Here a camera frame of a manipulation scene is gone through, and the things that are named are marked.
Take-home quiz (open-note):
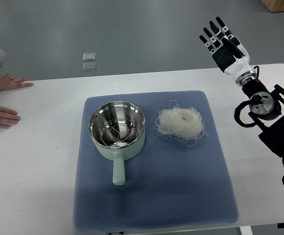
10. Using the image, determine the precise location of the person's upper hand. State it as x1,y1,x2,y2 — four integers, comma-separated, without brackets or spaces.
0,73,34,92

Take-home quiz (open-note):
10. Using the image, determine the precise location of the mint green pot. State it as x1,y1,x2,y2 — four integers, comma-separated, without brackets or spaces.
89,101,145,186

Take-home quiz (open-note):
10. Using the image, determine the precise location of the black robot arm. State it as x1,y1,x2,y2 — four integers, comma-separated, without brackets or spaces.
234,66,284,166

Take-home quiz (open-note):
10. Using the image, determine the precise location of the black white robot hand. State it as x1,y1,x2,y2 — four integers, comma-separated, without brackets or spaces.
199,17,258,87

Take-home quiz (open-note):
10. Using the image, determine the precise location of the white vermicelli bundle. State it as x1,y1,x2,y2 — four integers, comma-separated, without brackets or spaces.
154,100,208,147

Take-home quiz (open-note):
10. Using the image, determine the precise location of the blue textured mat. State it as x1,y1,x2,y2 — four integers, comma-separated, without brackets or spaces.
73,91,239,234

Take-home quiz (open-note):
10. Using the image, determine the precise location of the wooden furniture corner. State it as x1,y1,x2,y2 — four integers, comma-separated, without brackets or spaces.
261,0,284,13

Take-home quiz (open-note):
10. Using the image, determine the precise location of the upper floor metal plate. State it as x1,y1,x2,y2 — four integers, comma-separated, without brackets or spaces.
83,52,96,61

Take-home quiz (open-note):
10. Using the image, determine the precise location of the wire steaming rack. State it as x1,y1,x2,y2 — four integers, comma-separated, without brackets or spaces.
99,118,142,148

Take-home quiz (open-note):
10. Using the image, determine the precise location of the white table leg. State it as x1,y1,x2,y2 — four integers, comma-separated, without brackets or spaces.
239,226,253,235

